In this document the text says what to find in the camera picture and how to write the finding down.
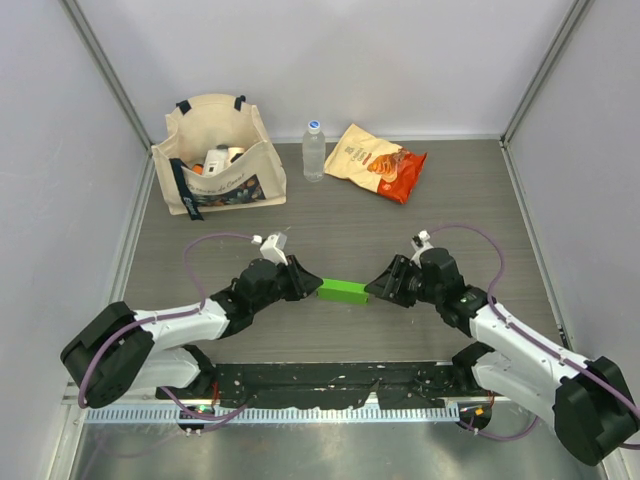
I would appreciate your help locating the clear plastic water bottle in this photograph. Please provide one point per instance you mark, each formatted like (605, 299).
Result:
(313, 152)

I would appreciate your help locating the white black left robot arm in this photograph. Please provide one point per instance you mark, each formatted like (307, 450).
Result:
(122, 350)

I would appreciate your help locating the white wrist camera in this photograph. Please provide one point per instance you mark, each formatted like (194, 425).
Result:
(272, 247)
(420, 243)

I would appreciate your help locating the white slotted cable duct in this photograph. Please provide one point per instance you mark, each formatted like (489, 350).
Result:
(369, 413)

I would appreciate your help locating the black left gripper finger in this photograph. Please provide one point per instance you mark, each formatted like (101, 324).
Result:
(307, 290)
(300, 278)

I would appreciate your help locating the orange beige snack bag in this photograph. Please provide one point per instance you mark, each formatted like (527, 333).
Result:
(375, 164)

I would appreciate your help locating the orange item in bag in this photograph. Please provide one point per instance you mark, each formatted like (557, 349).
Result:
(199, 169)

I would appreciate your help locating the green paper box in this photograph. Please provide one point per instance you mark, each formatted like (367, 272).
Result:
(343, 292)

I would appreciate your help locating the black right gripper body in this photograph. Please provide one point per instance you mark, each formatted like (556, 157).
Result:
(429, 292)

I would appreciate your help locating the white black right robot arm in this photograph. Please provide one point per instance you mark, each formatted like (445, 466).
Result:
(586, 402)

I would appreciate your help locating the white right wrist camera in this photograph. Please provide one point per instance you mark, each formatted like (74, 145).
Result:
(420, 243)

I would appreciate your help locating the beige canvas tote bag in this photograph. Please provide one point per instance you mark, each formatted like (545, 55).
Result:
(254, 175)

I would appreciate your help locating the white box in bag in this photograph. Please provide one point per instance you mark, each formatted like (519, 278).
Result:
(215, 161)

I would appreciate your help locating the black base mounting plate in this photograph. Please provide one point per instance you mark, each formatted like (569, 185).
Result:
(333, 386)

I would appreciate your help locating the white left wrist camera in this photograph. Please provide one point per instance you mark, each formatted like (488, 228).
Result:
(272, 247)

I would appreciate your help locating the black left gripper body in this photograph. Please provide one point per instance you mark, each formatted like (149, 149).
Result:
(261, 301)

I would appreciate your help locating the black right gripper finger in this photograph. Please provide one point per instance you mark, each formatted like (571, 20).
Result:
(387, 296)
(389, 281)

